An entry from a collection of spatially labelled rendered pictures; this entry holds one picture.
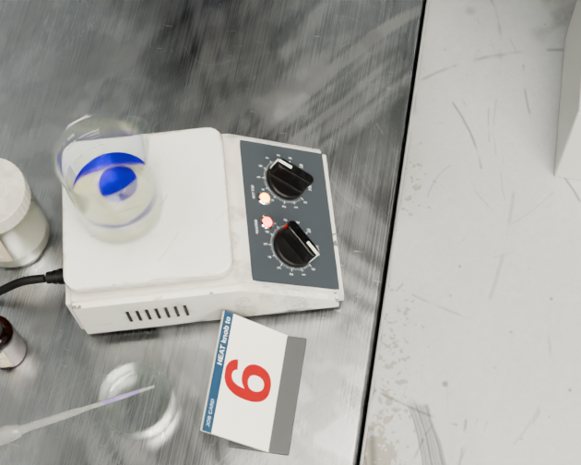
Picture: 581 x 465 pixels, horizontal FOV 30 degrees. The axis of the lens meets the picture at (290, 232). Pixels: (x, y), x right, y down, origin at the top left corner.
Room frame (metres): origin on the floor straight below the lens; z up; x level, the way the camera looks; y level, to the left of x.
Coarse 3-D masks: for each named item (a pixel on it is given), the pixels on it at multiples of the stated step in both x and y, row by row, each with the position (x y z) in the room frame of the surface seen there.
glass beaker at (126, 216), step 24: (96, 120) 0.39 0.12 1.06; (120, 120) 0.39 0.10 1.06; (144, 120) 0.38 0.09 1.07; (72, 144) 0.38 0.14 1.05; (96, 144) 0.39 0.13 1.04; (120, 144) 0.39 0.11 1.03; (144, 144) 0.37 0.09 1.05; (72, 168) 0.37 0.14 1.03; (144, 168) 0.35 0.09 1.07; (72, 192) 0.33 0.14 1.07; (120, 192) 0.33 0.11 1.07; (144, 192) 0.34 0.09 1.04; (96, 216) 0.33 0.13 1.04; (120, 216) 0.33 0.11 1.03; (144, 216) 0.34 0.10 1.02; (120, 240) 0.33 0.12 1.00
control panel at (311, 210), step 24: (240, 144) 0.42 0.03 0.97; (264, 144) 0.42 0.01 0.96; (264, 168) 0.40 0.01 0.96; (312, 168) 0.40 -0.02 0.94; (264, 192) 0.38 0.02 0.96; (312, 192) 0.38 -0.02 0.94; (264, 216) 0.36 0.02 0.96; (288, 216) 0.36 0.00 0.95; (312, 216) 0.36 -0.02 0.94; (264, 240) 0.34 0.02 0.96; (312, 240) 0.34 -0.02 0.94; (264, 264) 0.32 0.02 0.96; (312, 264) 0.32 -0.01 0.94; (336, 264) 0.32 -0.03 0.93; (336, 288) 0.30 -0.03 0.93
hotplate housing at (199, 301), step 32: (128, 288) 0.31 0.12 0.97; (160, 288) 0.30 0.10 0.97; (192, 288) 0.30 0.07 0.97; (224, 288) 0.30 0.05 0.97; (256, 288) 0.30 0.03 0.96; (288, 288) 0.30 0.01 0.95; (320, 288) 0.30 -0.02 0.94; (96, 320) 0.30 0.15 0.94; (128, 320) 0.30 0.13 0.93; (160, 320) 0.30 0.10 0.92; (192, 320) 0.30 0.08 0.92
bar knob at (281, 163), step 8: (280, 160) 0.40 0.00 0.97; (272, 168) 0.39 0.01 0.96; (280, 168) 0.39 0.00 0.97; (288, 168) 0.39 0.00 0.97; (296, 168) 0.39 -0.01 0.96; (272, 176) 0.39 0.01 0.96; (280, 176) 0.39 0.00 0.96; (288, 176) 0.39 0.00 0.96; (296, 176) 0.38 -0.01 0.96; (304, 176) 0.39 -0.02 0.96; (312, 176) 0.39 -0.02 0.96; (272, 184) 0.38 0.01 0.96; (280, 184) 0.38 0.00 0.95; (288, 184) 0.39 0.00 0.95; (296, 184) 0.38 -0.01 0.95; (304, 184) 0.38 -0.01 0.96; (280, 192) 0.38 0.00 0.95; (288, 192) 0.38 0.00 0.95; (296, 192) 0.38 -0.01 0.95
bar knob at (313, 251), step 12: (288, 228) 0.34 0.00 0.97; (300, 228) 0.34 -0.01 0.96; (276, 240) 0.34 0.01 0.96; (288, 240) 0.34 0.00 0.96; (300, 240) 0.33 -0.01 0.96; (276, 252) 0.33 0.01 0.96; (288, 252) 0.33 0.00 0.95; (300, 252) 0.33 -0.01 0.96; (312, 252) 0.32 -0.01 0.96; (288, 264) 0.32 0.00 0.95; (300, 264) 0.32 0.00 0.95
